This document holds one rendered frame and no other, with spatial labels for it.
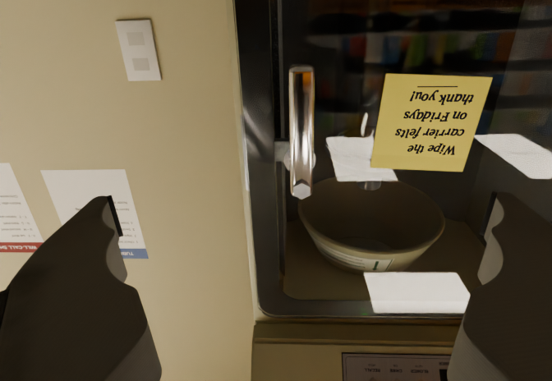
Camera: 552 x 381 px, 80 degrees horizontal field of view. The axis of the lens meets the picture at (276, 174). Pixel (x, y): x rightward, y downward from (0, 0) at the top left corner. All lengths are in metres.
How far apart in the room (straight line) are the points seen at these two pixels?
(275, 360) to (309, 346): 0.04
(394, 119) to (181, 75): 0.54
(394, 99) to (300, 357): 0.28
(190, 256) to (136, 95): 0.44
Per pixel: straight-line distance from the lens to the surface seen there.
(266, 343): 0.40
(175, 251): 0.96
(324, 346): 0.40
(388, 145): 0.28
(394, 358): 0.42
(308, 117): 0.21
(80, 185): 0.95
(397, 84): 0.27
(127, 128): 0.82
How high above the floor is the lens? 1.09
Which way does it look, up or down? 27 degrees up
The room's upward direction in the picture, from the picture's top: 178 degrees clockwise
